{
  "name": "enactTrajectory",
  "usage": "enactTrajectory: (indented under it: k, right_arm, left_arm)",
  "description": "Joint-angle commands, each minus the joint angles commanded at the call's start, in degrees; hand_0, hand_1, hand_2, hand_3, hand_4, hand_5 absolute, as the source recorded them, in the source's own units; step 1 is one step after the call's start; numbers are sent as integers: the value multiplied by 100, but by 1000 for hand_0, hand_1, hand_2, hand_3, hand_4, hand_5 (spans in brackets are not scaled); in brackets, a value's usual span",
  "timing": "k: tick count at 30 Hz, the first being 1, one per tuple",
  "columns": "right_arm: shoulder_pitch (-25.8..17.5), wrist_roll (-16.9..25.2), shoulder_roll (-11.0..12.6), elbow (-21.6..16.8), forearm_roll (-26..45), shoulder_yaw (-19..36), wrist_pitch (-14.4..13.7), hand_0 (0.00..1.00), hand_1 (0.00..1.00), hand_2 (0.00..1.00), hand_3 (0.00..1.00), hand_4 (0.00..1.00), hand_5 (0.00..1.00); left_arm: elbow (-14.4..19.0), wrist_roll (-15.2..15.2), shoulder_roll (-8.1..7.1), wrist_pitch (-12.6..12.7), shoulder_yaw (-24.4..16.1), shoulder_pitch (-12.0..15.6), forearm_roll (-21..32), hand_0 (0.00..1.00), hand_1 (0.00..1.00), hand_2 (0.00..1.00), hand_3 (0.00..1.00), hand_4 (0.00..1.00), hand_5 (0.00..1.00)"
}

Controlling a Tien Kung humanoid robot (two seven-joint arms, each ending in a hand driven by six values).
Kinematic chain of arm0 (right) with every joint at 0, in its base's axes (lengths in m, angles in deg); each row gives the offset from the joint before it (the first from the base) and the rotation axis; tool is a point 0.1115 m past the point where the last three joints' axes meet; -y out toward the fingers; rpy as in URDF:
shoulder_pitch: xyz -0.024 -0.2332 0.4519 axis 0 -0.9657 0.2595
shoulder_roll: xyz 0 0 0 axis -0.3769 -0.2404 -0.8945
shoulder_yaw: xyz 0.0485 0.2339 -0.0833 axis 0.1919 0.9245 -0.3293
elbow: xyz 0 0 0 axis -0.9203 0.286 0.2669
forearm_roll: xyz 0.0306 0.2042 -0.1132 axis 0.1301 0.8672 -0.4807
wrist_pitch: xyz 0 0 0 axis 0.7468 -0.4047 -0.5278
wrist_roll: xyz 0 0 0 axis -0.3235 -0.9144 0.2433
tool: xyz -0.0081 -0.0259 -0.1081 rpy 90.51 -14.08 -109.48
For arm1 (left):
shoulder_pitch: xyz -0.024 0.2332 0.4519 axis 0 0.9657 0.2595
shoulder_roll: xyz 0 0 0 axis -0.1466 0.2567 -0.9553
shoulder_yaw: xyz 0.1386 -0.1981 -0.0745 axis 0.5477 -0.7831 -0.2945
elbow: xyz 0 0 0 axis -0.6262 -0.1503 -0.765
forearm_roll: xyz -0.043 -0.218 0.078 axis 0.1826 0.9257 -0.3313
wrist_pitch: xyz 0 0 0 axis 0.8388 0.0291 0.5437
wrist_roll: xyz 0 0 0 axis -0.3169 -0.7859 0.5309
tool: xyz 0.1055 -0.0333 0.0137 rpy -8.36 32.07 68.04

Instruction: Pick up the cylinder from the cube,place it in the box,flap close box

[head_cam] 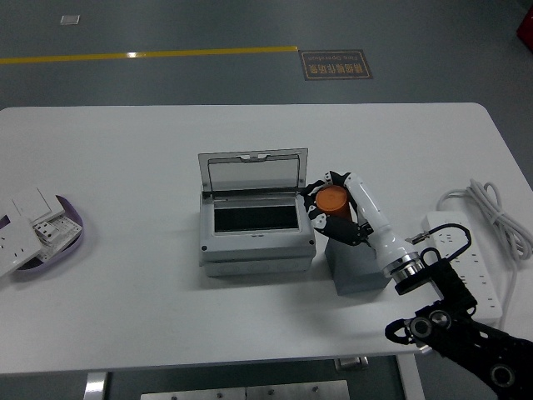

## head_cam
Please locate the white wall plate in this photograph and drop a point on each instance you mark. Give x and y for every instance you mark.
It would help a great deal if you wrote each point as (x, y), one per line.
(6, 209)

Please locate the grey enclosure box clear lid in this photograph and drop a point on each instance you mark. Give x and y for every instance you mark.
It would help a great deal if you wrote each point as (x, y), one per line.
(250, 250)

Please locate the brown floor sign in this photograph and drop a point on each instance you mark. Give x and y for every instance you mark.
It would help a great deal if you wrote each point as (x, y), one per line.
(336, 64)

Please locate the grey metal table bracket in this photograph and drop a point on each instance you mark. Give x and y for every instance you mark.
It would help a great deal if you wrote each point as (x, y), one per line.
(352, 363)

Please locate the metal base plate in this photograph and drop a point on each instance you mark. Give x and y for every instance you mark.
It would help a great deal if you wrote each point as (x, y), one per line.
(245, 391)

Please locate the red object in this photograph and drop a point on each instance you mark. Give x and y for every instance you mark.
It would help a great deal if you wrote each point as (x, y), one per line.
(526, 27)

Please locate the white socket panel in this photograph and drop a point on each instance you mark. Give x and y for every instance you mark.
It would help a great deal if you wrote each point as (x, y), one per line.
(16, 250)

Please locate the small metal floor plate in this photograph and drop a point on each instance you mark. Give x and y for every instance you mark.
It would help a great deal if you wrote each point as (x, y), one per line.
(70, 20)

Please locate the white power strip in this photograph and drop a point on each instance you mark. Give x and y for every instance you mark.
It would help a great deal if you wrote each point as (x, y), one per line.
(483, 271)

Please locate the white terminal module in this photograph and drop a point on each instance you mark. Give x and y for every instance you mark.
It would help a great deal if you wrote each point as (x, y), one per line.
(54, 233)

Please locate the white switch panel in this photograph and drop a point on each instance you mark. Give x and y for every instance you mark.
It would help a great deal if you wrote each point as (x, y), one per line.
(37, 204)

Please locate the orange cylinder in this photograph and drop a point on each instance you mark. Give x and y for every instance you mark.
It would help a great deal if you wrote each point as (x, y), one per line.
(331, 200)

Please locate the purple tray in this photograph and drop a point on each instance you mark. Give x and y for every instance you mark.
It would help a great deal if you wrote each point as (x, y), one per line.
(75, 214)

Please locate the grey cube with round hole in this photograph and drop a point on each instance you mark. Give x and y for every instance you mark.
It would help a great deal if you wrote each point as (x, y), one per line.
(354, 271)

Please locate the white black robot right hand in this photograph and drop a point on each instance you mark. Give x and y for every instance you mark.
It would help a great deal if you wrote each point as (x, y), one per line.
(370, 204)

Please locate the white table leg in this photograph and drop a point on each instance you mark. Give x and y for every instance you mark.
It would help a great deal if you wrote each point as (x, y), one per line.
(96, 387)
(410, 379)

